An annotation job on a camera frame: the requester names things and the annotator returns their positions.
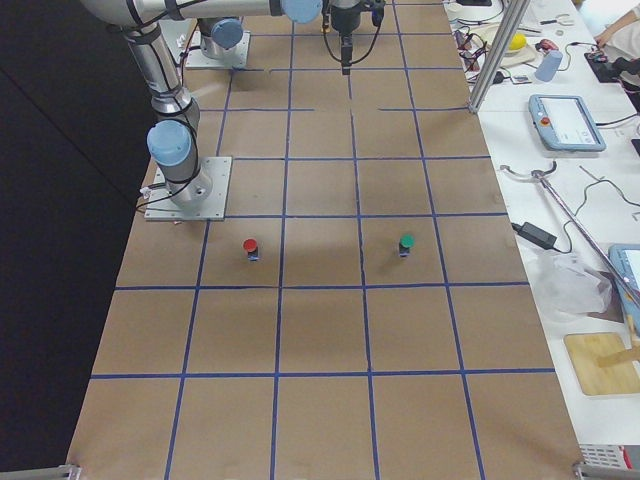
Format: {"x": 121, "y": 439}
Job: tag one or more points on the yellow lemon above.
{"x": 517, "y": 43}

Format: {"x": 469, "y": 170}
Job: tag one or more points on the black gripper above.
{"x": 346, "y": 20}

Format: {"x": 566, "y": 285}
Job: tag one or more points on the metal walking cane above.
{"x": 541, "y": 176}

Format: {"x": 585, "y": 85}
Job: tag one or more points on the wooden cutting board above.
{"x": 602, "y": 363}

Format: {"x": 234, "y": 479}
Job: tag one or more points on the green push button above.
{"x": 405, "y": 245}

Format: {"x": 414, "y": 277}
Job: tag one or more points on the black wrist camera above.
{"x": 377, "y": 9}

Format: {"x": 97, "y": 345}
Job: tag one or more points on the clear plastic bag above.
{"x": 565, "y": 288}

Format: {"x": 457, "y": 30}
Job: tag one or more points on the black power adapter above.
{"x": 535, "y": 235}

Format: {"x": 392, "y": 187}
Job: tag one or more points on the red push button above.
{"x": 251, "y": 248}

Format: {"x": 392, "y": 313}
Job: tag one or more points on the blue teach pendant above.
{"x": 625, "y": 258}
{"x": 564, "y": 123}

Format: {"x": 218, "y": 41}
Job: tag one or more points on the blue plastic cup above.
{"x": 549, "y": 66}

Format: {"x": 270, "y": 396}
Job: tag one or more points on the aluminium frame post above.
{"x": 513, "y": 15}

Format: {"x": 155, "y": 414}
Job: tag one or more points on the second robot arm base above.
{"x": 219, "y": 34}

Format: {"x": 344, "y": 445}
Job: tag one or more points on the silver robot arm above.
{"x": 139, "y": 23}

